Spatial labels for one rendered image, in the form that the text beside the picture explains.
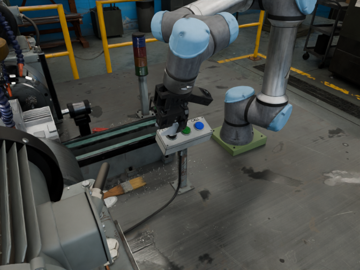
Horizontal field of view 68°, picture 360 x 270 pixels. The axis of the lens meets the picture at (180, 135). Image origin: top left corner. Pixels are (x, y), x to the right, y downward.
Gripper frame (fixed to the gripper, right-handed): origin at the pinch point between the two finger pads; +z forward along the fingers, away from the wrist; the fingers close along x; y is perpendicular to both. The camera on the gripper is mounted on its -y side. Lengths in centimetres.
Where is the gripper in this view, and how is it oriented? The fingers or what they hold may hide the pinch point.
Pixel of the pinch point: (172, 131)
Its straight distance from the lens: 80.6
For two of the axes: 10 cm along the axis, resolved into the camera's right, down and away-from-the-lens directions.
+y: -8.7, 2.9, -4.0
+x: 4.6, 7.7, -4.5
